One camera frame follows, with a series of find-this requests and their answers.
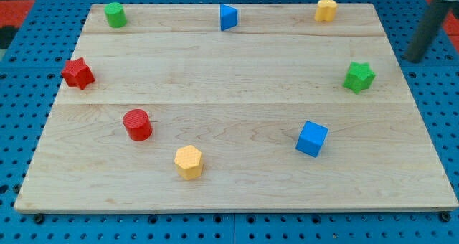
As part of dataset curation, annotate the yellow hexagon block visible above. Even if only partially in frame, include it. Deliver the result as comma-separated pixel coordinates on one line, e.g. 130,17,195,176
174,145,204,180

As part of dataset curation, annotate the blue cube block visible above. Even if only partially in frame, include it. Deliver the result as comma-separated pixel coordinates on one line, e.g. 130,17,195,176
295,121,328,158

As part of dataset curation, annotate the wooden board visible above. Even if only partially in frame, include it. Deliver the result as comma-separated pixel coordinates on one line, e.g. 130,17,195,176
15,4,458,214

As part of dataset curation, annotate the red cylinder block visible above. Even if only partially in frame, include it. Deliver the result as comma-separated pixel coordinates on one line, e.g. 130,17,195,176
123,109,153,141

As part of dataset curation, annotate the blue triangular prism block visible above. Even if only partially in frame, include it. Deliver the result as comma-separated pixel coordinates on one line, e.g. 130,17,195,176
219,4,238,31

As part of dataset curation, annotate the green star block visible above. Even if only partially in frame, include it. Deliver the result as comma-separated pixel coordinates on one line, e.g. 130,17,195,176
343,62,376,94

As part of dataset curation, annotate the yellow heart block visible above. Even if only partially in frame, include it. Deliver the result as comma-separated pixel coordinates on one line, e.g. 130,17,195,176
314,0,338,22

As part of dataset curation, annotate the green cylinder block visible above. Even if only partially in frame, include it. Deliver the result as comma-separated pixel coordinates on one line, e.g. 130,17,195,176
104,2,127,28

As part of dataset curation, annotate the red star block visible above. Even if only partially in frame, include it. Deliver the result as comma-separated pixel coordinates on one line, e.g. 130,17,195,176
61,57,95,90

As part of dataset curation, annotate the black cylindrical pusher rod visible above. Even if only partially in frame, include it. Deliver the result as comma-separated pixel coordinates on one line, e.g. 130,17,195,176
402,0,458,63

